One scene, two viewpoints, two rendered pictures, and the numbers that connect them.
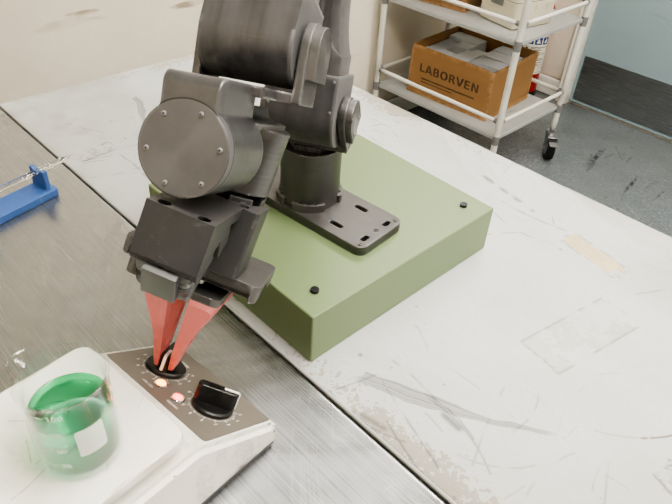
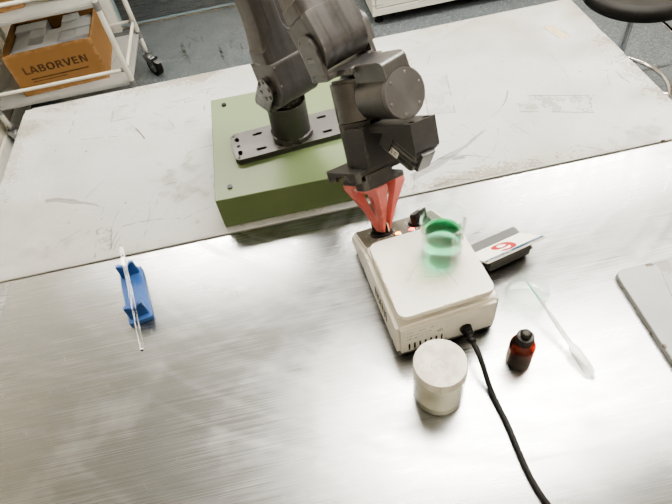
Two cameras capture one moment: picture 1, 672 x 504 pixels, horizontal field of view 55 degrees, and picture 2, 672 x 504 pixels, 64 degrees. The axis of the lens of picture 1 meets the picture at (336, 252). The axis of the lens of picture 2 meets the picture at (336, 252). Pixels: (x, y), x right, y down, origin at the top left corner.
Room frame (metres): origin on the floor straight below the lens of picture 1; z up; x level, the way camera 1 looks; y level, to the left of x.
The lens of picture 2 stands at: (0.05, 0.52, 1.51)
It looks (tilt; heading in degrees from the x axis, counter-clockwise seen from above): 51 degrees down; 314
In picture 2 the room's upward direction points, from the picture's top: 11 degrees counter-clockwise
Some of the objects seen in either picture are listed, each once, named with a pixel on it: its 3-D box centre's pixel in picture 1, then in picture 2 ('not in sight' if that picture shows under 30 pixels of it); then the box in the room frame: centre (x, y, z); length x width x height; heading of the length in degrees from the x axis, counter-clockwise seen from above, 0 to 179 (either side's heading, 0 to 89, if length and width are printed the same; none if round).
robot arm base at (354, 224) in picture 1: (310, 170); (288, 117); (0.57, 0.03, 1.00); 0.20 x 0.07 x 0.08; 52
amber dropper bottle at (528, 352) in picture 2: not in sight; (522, 346); (0.11, 0.18, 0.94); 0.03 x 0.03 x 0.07
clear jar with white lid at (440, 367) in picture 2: not in sight; (439, 378); (0.17, 0.27, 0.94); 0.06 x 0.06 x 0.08
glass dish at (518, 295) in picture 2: not in sight; (526, 293); (0.14, 0.09, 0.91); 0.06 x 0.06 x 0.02
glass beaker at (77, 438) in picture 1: (67, 409); (440, 238); (0.24, 0.15, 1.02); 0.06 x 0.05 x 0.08; 75
